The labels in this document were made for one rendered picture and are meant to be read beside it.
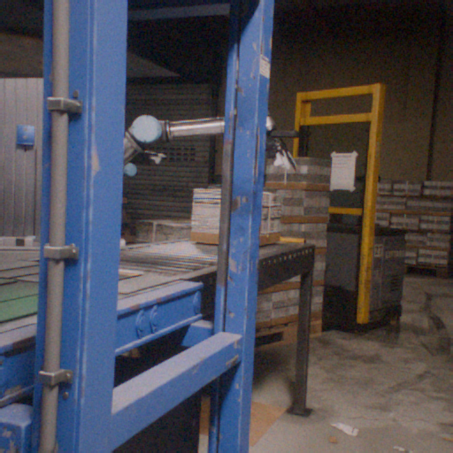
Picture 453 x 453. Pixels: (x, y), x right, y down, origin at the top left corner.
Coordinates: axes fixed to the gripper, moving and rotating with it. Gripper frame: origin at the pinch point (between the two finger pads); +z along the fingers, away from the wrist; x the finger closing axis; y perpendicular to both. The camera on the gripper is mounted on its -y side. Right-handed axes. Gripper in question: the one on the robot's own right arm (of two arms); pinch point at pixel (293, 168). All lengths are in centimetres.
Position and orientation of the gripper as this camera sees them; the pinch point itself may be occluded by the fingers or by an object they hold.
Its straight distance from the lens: 247.2
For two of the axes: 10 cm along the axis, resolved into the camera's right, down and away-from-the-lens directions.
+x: -3.7, 0.5, -9.3
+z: 4.3, 8.9, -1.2
